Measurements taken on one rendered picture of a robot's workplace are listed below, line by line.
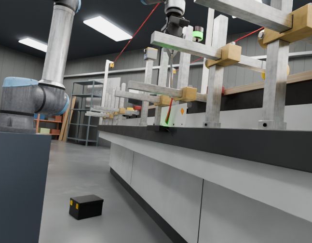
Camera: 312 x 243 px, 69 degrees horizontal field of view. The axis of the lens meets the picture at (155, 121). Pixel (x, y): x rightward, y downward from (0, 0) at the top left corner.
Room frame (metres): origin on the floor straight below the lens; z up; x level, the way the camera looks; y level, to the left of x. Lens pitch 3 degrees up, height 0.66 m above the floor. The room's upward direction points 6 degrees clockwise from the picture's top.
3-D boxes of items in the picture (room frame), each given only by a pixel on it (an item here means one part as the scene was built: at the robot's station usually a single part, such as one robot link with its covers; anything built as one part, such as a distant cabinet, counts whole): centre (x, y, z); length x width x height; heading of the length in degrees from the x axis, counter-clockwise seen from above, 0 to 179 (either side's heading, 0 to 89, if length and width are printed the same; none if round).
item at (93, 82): (8.04, 2.55, 1.12); 1.15 x 0.49 x 2.23; 56
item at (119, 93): (1.20, 0.01, 0.84); 0.43 x 0.03 x 0.04; 111
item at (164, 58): (1.25, -0.01, 0.91); 0.03 x 0.03 x 0.48; 21
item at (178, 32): (1.00, -0.03, 1.15); 0.09 x 0.08 x 0.12; 21
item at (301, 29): (0.53, -0.29, 0.94); 0.13 x 0.06 x 0.05; 21
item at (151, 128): (1.07, -0.02, 0.68); 0.22 x 0.05 x 0.05; 21
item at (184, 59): (1.02, -0.10, 0.93); 0.03 x 0.03 x 0.48; 21
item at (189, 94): (1.00, -0.12, 0.84); 0.13 x 0.06 x 0.05; 21
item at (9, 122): (1.13, 0.70, 0.65); 0.19 x 0.19 x 0.10
